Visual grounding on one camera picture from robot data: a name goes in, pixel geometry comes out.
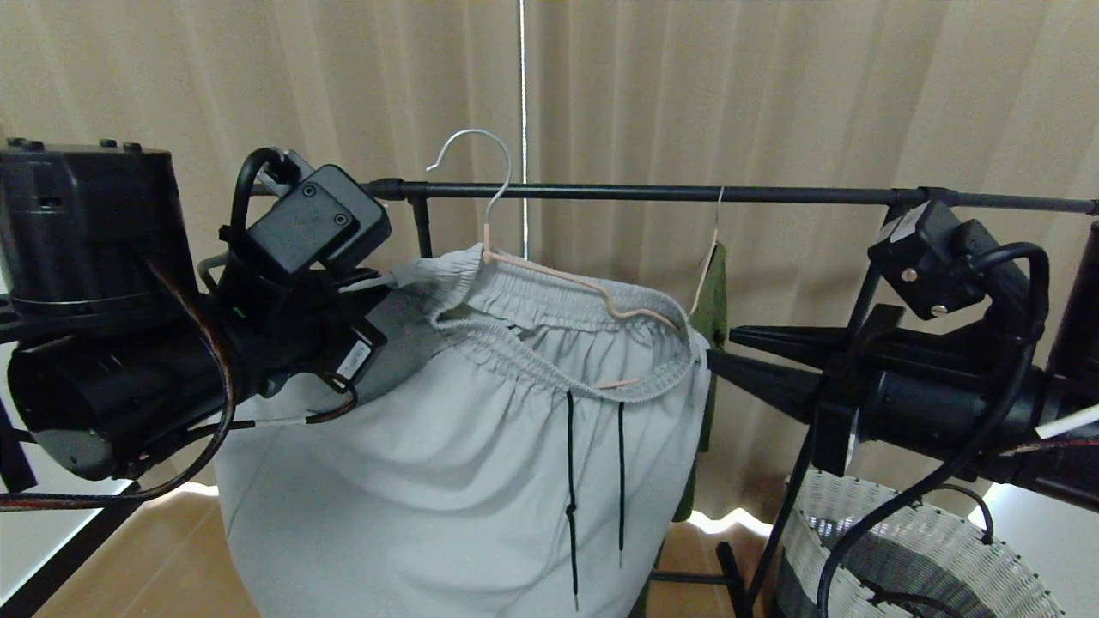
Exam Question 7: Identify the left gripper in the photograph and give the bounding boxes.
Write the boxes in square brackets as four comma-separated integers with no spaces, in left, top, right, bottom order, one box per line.
[210,275,389,402]

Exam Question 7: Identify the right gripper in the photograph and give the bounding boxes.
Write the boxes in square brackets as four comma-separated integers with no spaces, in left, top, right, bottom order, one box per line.
[705,304,1045,478]

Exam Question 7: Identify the green long-sleeved shirt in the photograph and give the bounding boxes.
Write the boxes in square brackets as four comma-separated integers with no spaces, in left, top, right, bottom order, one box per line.
[674,242,730,524]

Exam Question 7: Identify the pink clothes hanger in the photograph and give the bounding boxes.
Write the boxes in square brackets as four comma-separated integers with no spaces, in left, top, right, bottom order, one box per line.
[689,186,726,320]
[426,129,688,392]

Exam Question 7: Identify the pale grey shorts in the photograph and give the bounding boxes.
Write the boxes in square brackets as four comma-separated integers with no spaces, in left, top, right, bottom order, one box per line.
[212,244,713,618]

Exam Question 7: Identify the black clothes rack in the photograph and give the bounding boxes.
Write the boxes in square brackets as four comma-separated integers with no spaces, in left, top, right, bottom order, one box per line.
[361,178,1099,618]

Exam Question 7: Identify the white laundry basket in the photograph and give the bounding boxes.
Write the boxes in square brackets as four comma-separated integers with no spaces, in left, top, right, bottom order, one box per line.
[771,469,1066,618]

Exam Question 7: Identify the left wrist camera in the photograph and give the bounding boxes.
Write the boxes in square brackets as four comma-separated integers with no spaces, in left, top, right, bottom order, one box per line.
[225,153,392,288]

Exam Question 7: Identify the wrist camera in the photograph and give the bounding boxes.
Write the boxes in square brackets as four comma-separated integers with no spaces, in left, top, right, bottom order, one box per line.
[865,200,1031,321]
[225,153,392,288]

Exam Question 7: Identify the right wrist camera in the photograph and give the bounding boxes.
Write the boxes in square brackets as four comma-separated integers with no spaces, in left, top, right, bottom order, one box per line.
[865,200,1031,321]

